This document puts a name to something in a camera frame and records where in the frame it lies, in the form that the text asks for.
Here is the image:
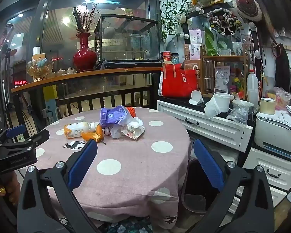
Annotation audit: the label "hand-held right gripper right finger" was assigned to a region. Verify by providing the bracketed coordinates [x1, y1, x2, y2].
[191, 139, 275, 233]

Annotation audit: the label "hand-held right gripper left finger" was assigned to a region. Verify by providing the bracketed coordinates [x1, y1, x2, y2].
[16, 139, 102, 233]

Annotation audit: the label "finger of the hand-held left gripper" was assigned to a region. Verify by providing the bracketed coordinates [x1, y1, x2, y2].
[0, 124, 27, 146]
[2, 129, 50, 149]

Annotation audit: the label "dark waste bin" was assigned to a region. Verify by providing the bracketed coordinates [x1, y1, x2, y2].
[182, 159, 223, 214]

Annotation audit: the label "orange peel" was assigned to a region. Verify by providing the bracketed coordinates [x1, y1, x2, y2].
[81, 124, 107, 145]

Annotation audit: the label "orange label drink bottle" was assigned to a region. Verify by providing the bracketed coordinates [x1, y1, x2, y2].
[64, 122, 100, 139]

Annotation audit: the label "purple plastic packet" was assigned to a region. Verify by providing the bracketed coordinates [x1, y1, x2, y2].
[99, 107, 129, 128]

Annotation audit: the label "person's left hand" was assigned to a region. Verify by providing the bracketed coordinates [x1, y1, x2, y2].
[0, 171, 21, 207]

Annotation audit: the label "white power strip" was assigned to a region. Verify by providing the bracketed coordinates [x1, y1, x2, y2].
[42, 107, 61, 120]

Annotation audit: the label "white dresser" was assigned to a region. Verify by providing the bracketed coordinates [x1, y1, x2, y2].
[157, 99, 254, 153]

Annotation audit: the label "pink polka dot tablecloth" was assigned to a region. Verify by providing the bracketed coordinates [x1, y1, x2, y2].
[31, 106, 192, 230]

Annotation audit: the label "crinkled clear plastic bag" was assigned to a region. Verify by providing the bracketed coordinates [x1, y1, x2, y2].
[227, 104, 251, 127]

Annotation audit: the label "white drawer unit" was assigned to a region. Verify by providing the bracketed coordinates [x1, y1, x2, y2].
[235, 147, 291, 207]

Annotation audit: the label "white plastic bucket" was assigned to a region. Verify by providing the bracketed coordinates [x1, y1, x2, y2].
[213, 92, 233, 113]

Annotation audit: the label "gold lotus bowl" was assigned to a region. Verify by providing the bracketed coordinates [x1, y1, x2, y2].
[26, 58, 54, 82]

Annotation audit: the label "white plastic scoop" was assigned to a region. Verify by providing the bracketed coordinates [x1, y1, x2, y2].
[189, 90, 204, 105]

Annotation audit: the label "white bowl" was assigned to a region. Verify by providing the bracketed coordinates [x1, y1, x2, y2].
[232, 99, 254, 117]

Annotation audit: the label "white printer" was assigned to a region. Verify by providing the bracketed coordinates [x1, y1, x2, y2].
[254, 112, 291, 162]

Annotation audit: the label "wooden counter with railing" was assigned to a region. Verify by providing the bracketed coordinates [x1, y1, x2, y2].
[11, 67, 163, 127]

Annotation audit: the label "yellow green bottle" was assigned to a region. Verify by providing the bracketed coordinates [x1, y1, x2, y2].
[233, 76, 243, 94]

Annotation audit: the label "white labelled packet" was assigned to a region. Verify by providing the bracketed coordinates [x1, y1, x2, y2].
[214, 66, 231, 93]

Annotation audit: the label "white plastic jug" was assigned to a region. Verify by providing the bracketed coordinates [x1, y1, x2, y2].
[247, 70, 259, 108]

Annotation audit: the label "red fabric bag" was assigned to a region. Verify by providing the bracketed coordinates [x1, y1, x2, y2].
[158, 63, 198, 98]

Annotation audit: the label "red ceramic vase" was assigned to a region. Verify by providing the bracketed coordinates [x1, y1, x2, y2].
[73, 32, 98, 72]

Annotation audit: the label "plastic bag with colourful contents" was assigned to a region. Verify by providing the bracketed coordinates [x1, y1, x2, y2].
[264, 87, 291, 111]

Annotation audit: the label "brown cardboard box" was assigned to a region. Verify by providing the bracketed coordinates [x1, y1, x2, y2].
[184, 44, 202, 78]

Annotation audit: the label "wooden shelf rack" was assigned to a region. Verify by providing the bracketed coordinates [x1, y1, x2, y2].
[200, 46, 250, 97]

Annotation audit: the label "pink portrait box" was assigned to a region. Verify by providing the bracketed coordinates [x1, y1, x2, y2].
[189, 29, 205, 44]
[189, 44, 203, 61]

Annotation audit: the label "patterned white mug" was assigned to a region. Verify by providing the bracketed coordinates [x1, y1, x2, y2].
[233, 42, 243, 56]

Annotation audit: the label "black braided wig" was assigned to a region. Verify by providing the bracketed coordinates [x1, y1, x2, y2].
[275, 44, 291, 94]

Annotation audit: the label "broad green leaves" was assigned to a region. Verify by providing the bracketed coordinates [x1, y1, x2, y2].
[205, 28, 227, 56]

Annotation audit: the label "dried flower branches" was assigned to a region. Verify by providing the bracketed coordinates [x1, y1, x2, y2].
[70, 2, 101, 34]

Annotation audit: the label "glass bird cage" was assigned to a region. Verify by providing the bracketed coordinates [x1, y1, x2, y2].
[94, 14, 163, 70]

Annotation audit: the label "vanity mirror with bulbs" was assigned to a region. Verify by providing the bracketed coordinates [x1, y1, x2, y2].
[176, 1, 262, 61]

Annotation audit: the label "lion head decoration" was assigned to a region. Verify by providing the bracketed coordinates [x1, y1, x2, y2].
[207, 8, 243, 36]

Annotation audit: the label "bamboo plant in vase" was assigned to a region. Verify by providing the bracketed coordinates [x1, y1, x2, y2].
[158, 0, 192, 52]

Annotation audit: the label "red fringed hat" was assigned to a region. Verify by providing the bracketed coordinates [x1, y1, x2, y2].
[233, 0, 262, 24]

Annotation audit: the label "long brown wig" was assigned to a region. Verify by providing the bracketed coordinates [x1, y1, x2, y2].
[245, 0, 291, 44]

